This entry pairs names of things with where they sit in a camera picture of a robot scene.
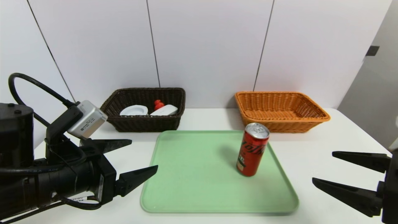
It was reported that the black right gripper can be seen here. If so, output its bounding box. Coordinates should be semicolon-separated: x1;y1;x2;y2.
312;148;398;224

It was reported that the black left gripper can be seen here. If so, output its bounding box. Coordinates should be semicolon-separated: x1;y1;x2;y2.
37;138;158;207

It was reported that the white round vented container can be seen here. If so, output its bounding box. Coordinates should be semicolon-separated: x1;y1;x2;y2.
120;105;148;116

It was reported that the white rectangular deli case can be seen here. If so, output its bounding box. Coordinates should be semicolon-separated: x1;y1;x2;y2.
150;105;178;116

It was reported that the red cola can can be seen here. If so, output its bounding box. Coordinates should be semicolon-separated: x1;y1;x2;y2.
236;123;270;177

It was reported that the dark brown wicker basket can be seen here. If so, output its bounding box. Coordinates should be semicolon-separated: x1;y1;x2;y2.
100;87;186;132

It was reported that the orange wicker basket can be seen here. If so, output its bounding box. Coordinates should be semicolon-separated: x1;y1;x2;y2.
235;91;330;133

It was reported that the green plastic tray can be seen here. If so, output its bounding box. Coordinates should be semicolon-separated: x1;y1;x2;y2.
140;130;299;214

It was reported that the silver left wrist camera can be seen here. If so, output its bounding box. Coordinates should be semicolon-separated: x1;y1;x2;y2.
67;100;108;139

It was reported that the black left camera cable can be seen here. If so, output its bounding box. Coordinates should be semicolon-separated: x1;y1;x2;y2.
8;73;78;126

